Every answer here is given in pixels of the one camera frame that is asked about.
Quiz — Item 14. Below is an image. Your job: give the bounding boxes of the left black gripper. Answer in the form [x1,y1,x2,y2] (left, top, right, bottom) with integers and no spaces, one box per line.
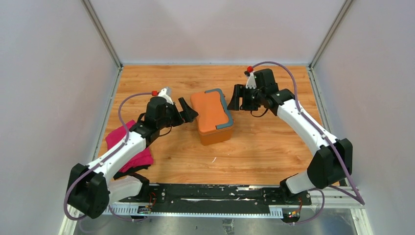
[157,97,198,129]

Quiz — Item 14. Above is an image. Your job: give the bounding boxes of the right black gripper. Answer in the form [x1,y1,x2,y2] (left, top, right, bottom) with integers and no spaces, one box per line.
[227,84,265,111]

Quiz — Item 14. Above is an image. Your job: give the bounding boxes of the orange medicine box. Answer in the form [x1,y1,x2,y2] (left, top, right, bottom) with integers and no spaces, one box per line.
[190,88,234,146]

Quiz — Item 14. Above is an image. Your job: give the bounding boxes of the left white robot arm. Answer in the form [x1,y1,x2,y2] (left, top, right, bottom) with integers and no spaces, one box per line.
[64,96,199,220]

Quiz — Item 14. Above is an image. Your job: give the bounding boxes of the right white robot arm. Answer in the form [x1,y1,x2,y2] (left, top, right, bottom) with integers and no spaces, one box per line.
[228,67,353,205]

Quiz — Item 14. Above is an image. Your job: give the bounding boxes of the pink folded cloth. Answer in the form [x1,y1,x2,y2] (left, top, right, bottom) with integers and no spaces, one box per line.
[105,126,154,180]

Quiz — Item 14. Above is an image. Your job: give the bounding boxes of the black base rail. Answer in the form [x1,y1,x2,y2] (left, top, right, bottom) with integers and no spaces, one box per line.
[69,181,364,218]

